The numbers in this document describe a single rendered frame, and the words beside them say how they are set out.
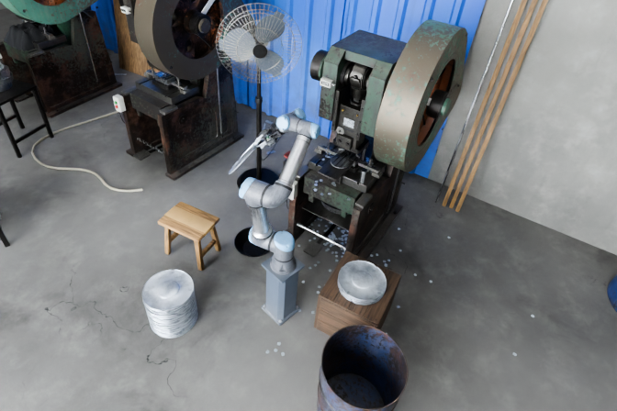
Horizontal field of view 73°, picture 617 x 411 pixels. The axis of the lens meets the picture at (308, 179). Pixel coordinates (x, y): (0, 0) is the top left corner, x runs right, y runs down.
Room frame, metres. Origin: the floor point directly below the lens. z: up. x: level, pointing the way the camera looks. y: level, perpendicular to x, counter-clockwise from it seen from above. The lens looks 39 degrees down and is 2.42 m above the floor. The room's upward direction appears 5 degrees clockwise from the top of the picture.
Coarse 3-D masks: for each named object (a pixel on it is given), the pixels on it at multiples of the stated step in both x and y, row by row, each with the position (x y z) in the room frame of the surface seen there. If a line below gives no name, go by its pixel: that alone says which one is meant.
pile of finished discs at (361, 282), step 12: (348, 264) 1.71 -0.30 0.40; (360, 264) 1.71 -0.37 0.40; (372, 264) 1.72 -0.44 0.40; (348, 276) 1.61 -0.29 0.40; (360, 276) 1.62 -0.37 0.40; (372, 276) 1.63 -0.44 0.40; (384, 276) 1.64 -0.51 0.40; (348, 288) 1.53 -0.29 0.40; (360, 288) 1.53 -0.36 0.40; (372, 288) 1.54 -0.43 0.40; (384, 288) 1.55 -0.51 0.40; (360, 300) 1.45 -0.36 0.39; (372, 300) 1.46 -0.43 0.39
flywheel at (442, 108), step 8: (448, 64) 2.37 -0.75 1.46; (448, 72) 2.39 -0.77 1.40; (440, 80) 2.38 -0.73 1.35; (448, 80) 2.39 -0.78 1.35; (440, 88) 2.40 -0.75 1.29; (448, 88) 2.44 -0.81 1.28; (432, 96) 2.08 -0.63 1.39; (440, 96) 2.08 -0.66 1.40; (448, 96) 2.14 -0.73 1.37; (432, 104) 2.06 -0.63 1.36; (440, 104) 2.04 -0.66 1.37; (448, 104) 2.08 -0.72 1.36; (424, 112) 2.08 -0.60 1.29; (432, 112) 2.05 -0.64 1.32; (440, 112) 2.06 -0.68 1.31; (432, 120) 2.31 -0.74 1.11; (424, 128) 2.27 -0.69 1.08; (424, 136) 2.22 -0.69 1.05
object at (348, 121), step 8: (344, 104) 2.31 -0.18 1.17; (352, 104) 2.31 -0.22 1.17; (360, 104) 2.31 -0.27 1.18; (344, 112) 2.29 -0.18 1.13; (352, 112) 2.27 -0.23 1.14; (344, 120) 2.28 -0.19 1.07; (352, 120) 2.26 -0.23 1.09; (344, 128) 2.28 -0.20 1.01; (352, 128) 2.26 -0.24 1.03; (336, 136) 2.31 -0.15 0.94; (344, 136) 2.26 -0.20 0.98; (352, 136) 2.25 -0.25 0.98; (344, 144) 2.24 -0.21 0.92; (352, 144) 2.24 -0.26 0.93; (360, 144) 2.29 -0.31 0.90
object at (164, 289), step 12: (156, 276) 1.56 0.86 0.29; (168, 276) 1.57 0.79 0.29; (180, 276) 1.58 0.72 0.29; (144, 288) 1.47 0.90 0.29; (156, 288) 1.48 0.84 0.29; (168, 288) 1.48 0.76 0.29; (180, 288) 1.49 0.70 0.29; (192, 288) 1.50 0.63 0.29; (144, 300) 1.39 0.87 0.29; (156, 300) 1.40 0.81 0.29; (168, 300) 1.40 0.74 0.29; (180, 300) 1.41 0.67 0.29
